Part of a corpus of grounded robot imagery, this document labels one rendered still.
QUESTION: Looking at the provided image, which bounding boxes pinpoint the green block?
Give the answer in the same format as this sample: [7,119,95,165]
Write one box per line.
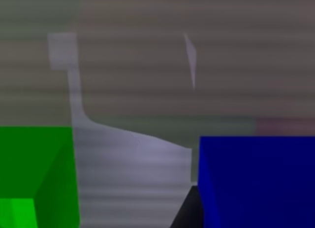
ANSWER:
[0,126,81,228]

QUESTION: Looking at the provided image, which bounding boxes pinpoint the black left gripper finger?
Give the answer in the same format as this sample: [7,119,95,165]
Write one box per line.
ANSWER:
[169,185,204,228]

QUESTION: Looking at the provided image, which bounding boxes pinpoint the blue block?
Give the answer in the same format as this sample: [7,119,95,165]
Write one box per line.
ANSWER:
[197,135,315,228]

